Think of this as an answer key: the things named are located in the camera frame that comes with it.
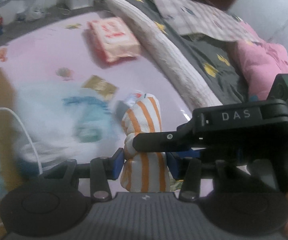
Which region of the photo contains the green floral scrunchie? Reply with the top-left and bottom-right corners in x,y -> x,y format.
170,178 -> 183,192

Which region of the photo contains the orange striped cloth toy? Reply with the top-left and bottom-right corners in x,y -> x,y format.
121,94 -> 170,193

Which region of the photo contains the white plastic shopping bag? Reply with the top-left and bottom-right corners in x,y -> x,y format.
12,82 -> 121,177

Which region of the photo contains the pink pillow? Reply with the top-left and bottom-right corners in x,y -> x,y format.
227,21 -> 288,101

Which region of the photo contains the gold tissue pack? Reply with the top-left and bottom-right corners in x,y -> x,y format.
82,75 -> 118,101

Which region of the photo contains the dark grey patterned blanket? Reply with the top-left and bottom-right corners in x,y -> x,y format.
126,0 -> 248,105

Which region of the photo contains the brown cardboard box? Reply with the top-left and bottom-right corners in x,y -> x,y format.
0,68 -> 25,200

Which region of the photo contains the white fringed mattress pad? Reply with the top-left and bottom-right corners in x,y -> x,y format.
105,0 -> 222,111

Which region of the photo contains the red beige wet wipes pack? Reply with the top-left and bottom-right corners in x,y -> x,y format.
87,17 -> 141,64

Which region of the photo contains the checkered grey quilt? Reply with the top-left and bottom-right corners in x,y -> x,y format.
152,0 -> 259,42

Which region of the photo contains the white cable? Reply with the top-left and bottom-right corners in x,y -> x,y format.
0,107 -> 44,227

